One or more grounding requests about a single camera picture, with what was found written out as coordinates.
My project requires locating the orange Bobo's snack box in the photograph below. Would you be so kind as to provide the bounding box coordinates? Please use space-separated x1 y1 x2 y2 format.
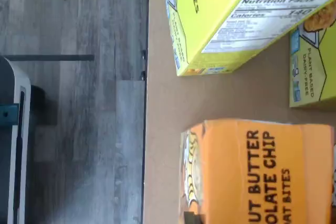
178 118 336 224

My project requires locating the brown shelf board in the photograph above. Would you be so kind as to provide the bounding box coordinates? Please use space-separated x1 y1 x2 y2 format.
143 0 336 224

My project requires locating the black metal shelf rack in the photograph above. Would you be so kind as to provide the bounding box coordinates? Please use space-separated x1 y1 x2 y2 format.
140 0 151 224

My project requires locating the large yellow snack box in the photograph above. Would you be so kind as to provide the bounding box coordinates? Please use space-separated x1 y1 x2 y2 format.
162 0 336 77

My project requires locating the green Bobo's snack box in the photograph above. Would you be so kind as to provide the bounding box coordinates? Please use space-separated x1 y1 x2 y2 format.
289 3 336 110

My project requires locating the white grey machine housing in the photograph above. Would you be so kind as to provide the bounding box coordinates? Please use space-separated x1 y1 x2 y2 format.
0 55 32 224

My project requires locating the teal metal bracket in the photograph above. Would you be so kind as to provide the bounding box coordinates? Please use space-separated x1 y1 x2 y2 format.
0 103 20 127

